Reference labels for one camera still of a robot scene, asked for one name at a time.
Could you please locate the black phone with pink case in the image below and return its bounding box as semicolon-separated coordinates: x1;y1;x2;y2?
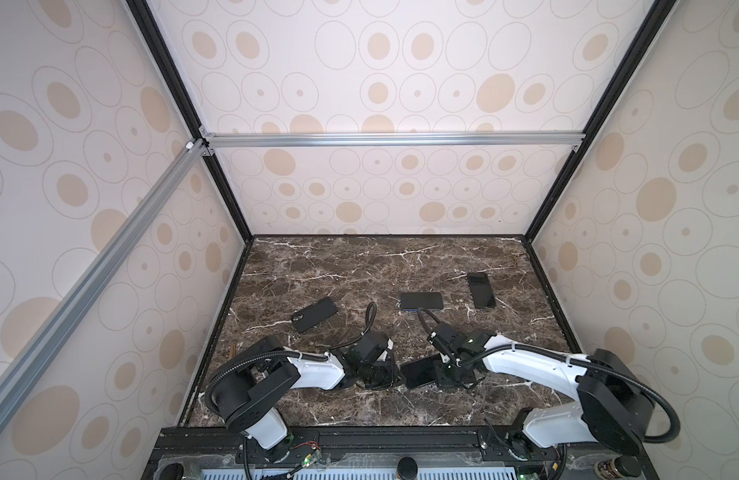
401;354;441;390

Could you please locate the silver-edged black phone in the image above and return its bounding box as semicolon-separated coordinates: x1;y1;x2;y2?
467;272;497;309

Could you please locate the black phone case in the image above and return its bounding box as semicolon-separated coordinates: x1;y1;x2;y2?
290;297;338;333

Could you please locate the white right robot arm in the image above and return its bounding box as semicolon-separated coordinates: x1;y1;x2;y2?
405;309;681;462

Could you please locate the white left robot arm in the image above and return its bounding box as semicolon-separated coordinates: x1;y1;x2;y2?
203;302;403;452

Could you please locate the blue-edged phone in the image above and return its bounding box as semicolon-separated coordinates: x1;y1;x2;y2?
399;292;445;311

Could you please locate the black knob centre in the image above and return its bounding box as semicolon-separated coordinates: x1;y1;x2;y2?
395;456;419;480

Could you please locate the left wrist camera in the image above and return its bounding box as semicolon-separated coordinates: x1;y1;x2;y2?
346;331;393;366

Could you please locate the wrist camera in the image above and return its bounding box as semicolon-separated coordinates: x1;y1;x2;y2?
429;323;477;363
346;331;393;366

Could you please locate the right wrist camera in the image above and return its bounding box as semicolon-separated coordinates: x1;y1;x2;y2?
429;323;477;363

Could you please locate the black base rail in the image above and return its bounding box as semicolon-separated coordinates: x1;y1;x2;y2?
142;423;661;480

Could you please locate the silver aluminium rail back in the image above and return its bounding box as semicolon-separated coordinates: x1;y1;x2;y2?
206;130;585;149

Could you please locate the silver aluminium rail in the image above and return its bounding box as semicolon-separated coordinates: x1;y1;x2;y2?
0;138;208;436
206;130;585;149

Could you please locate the silver aluminium rail left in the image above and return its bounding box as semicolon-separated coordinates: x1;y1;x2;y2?
0;138;208;436

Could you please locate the black corner frame post right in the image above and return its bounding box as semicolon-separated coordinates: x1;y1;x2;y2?
523;0;677;246

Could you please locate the black corner frame post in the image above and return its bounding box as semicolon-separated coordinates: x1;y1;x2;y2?
125;0;254;242
523;0;677;246

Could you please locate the black corner frame post left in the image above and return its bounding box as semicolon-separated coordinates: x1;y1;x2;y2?
125;0;254;242

